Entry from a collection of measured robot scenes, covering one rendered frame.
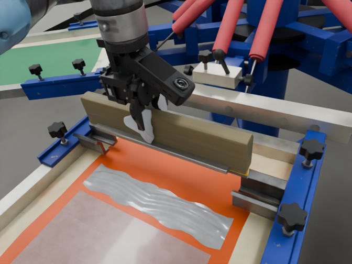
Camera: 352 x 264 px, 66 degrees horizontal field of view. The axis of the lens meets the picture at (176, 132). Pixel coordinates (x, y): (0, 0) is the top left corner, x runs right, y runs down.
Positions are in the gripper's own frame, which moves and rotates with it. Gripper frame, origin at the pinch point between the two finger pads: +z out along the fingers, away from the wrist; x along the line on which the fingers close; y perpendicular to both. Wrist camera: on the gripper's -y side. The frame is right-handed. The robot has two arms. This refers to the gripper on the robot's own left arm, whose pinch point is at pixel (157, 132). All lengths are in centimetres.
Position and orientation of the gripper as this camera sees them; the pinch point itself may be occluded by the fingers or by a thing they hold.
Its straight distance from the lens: 55.2
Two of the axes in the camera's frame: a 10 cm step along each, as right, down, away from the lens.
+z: 1.2, 7.4, 6.6
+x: -5.0, 6.2, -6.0
